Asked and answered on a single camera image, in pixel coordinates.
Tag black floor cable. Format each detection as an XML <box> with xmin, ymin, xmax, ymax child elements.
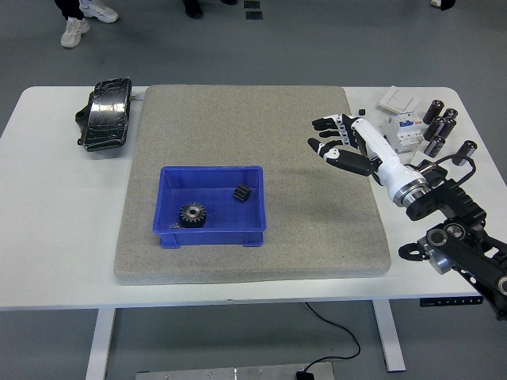
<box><xmin>303</xmin><ymin>302</ymin><xmax>361</xmax><ymax>373</ymax></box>

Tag grey metal base plate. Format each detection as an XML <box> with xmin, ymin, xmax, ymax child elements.
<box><xmin>135</xmin><ymin>361</ymin><xmax>336</xmax><ymax>380</ymax></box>

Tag white circuit breaker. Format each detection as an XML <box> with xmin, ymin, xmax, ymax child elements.
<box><xmin>380</xmin><ymin>112</ymin><xmax>424</xmax><ymax>155</ymax></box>

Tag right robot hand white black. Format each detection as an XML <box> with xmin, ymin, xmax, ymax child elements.
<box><xmin>307</xmin><ymin>112</ymin><xmax>429</xmax><ymax>202</ymax></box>

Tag white wall switch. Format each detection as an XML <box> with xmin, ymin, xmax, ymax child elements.
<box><xmin>378</xmin><ymin>85</ymin><xmax>422</xmax><ymax>114</ymax></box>

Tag large black gear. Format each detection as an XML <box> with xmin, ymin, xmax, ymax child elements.
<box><xmin>178</xmin><ymin>202</ymin><xmax>207</xmax><ymax>230</ymax></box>

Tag grey-brown mat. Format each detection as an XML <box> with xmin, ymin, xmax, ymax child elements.
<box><xmin>113</xmin><ymin>84</ymin><xmax>392</xmax><ymax>286</ymax></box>

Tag black table control panel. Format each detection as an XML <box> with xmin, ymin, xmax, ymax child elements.
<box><xmin>419</xmin><ymin>295</ymin><xmax>485</xmax><ymax>308</ymax></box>

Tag white table leg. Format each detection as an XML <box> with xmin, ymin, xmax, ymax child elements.
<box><xmin>372</xmin><ymin>299</ymin><xmax>407</xmax><ymax>373</ymax></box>
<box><xmin>85</xmin><ymin>308</ymin><xmax>116</xmax><ymax>380</ymax></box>

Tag blue plastic box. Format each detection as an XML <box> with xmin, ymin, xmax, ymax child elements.
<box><xmin>153</xmin><ymin>165</ymin><xmax>269</xmax><ymax>250</ymax></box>

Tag black film-wrapped device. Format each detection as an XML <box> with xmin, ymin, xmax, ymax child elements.
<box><xmin>74</xmin><ymin>78</ymin><xmax>134</xmax><ymax>154</ymax></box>

